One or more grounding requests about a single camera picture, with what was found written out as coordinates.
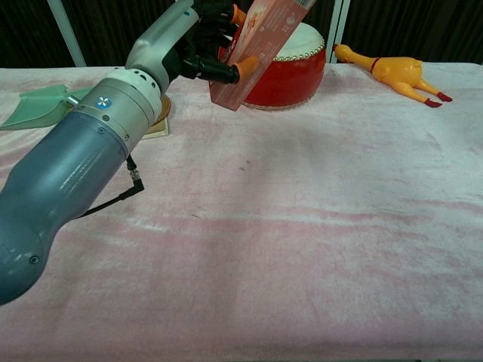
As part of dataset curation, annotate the pink plush tablecloth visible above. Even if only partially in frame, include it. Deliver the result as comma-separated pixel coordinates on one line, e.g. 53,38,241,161
0,61,483,358

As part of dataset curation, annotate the brown kraft notebook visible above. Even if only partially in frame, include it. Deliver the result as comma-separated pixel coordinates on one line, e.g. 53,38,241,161
140,112,171,141

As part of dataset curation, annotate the yellow rubber chicken toy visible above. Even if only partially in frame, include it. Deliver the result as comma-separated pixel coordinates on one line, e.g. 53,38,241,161
333,42,454,109

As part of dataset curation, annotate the white metal frame post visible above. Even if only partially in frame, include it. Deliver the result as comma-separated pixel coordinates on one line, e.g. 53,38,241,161
325,0,351,64
46,0,88,69

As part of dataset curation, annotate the green plastic dustpan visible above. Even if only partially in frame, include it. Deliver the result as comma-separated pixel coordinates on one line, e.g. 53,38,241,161
0,84,92,133

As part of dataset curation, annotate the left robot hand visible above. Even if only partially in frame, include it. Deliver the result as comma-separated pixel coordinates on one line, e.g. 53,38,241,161
125,0,262,90

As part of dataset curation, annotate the round woven rattan coaster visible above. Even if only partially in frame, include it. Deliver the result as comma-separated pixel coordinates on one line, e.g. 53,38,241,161
158,94,174,124

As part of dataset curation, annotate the pink Colgate toothpaste box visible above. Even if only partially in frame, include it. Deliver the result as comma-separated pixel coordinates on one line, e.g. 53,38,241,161
208,0,318,112

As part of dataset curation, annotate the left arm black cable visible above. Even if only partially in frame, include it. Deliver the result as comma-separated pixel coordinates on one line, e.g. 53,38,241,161
76,153,146,220

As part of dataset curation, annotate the red drum with white skin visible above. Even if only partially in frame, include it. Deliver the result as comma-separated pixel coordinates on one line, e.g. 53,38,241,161
241,22,328,112

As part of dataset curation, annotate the black pleated curtain panel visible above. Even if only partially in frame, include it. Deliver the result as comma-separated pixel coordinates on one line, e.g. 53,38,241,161
0,0,73,69
345,0,483,64
63,0,182,68

